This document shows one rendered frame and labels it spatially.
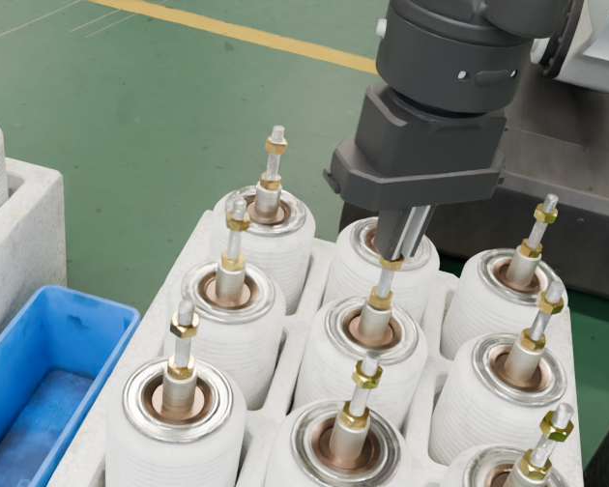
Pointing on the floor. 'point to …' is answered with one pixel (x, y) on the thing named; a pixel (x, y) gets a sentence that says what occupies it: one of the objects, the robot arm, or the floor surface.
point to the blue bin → (45, 382)
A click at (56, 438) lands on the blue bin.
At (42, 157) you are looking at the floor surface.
